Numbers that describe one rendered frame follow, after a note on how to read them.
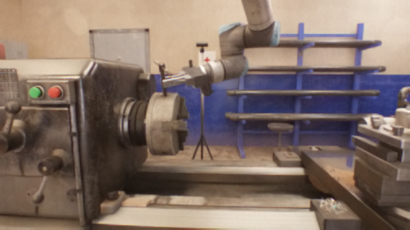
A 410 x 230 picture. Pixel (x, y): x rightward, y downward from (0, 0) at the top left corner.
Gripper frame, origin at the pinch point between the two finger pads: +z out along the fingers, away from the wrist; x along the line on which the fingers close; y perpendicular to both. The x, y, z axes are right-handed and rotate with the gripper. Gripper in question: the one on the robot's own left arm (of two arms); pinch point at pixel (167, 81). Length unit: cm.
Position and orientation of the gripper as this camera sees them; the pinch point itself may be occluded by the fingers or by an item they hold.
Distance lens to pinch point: 79.3
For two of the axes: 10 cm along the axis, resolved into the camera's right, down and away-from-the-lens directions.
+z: -9.0, 2.4, -3.6
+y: -0.6, -8.9, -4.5
